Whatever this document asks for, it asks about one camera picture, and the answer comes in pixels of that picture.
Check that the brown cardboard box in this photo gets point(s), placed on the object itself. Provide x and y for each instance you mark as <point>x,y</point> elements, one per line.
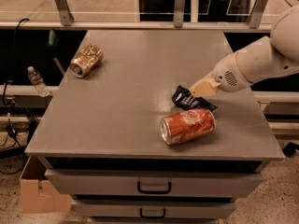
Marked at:
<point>38,195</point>

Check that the grey drawer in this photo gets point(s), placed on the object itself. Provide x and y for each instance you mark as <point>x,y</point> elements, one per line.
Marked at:
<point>97,208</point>
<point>123,183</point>

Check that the right metal bracket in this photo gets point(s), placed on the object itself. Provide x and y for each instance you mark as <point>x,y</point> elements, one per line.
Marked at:
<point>256,14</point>

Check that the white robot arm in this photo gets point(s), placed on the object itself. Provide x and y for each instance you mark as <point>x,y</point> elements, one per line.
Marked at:
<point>276,55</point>

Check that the gold crushed soda can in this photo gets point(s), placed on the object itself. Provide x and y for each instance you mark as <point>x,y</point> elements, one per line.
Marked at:
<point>85,60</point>

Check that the metal bracket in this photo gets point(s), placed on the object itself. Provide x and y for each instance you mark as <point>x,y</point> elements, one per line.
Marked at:
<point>178,15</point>
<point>256,14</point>
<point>65,14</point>

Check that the green handled tool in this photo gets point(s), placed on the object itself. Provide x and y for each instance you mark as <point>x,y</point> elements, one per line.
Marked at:
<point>52,45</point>

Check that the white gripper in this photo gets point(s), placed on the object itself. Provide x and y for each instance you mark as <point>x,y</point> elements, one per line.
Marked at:
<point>223,73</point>

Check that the grey upper drawer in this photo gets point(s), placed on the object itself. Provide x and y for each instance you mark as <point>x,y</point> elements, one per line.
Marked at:
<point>123,183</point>

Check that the grey lower drawer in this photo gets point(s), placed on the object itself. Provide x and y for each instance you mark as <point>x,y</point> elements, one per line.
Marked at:
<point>97,208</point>

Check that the dark blue rxbar wrapper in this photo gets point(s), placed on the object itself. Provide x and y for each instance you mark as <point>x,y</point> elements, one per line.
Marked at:
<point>184,99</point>

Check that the grey cabinet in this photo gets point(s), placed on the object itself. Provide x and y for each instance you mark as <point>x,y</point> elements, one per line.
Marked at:
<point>110,120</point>

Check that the left metal bracket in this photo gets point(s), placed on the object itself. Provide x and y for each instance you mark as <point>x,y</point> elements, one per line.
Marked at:
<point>65,14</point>

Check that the clear plastic water bottle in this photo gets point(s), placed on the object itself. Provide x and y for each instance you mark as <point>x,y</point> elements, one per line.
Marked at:
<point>38,82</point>

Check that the black lower drawer handle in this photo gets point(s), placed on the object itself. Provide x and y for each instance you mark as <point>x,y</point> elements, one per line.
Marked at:
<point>151,213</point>

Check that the red coke can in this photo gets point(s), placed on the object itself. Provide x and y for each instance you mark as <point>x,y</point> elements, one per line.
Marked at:
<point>186,126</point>

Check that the black upper drawer handle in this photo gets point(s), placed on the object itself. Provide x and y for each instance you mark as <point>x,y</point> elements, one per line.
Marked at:
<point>154,189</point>

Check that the black drawer handle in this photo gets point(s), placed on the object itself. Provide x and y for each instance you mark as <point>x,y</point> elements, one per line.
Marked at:
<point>151,213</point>
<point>154,189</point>

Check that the middle metal bracket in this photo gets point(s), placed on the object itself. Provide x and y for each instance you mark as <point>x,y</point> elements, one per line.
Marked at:
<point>178,15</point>

